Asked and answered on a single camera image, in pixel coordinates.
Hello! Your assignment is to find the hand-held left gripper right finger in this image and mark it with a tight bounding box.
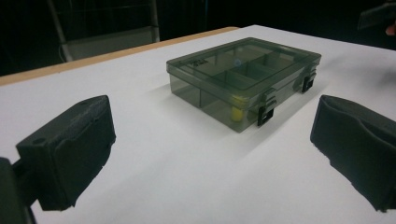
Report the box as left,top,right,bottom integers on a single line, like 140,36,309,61
309,94,396,213

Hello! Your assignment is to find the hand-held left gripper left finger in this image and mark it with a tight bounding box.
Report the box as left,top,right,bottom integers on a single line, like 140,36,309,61
15,94,117,212

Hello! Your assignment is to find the yellow foam earplug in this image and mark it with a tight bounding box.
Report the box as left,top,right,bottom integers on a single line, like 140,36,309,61
230,106,246,123

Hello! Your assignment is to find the grey translucent storage box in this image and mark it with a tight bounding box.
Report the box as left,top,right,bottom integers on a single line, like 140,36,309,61
165,36,322,133

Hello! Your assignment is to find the white foam board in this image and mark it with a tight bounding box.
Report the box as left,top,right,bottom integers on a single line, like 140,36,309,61
0,24,396,224

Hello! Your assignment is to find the grey metal stand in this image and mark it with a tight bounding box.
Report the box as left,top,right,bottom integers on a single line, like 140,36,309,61
46,0,162,63

